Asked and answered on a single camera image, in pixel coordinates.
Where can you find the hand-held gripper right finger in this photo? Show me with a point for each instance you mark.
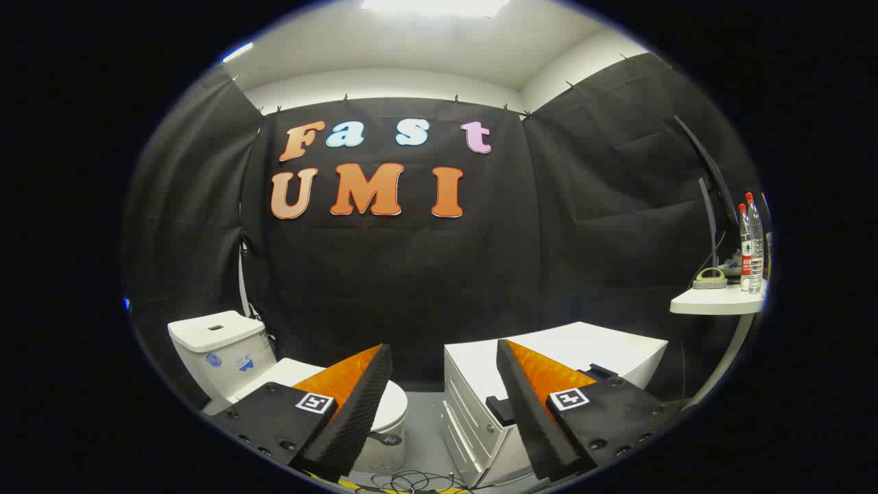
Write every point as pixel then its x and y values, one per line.
pixel 531 418

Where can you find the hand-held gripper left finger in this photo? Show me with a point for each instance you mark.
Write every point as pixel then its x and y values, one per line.
pixel 357 418

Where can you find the white drawer cabinet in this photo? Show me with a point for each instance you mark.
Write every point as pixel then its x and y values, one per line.
pixel 603 346

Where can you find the ceiling light panel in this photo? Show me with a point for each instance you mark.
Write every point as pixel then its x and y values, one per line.
pixel 439 5

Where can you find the yellow black floor tape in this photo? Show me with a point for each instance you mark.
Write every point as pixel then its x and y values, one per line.
pixel 343 484

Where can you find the white toilet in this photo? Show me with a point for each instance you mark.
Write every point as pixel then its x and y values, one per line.
pixel 219 343

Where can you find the black backdrop cloth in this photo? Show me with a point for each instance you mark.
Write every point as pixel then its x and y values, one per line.
pixel 411 274

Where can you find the white side table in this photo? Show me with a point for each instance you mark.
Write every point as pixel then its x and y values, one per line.
pixel 713 302

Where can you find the clear plastic water bottle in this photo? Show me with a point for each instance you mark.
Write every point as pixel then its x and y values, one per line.
pixel 756 240
pixel 745 247

